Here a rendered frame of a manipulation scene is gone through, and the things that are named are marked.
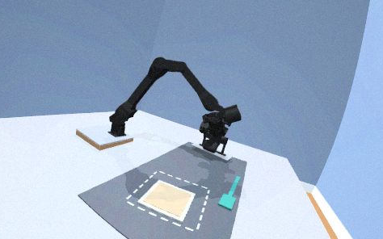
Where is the cream square tile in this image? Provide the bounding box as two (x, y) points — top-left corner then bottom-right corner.
(137, 180), (196, 223)

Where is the turquoise small trowel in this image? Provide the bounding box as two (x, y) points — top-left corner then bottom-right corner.
(218, 176), (240, 211)

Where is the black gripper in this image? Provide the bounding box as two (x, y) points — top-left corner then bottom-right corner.
(202, 118), (231, 153)

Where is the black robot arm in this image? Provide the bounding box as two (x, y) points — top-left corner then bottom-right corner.
(107, 57), (242, 137)

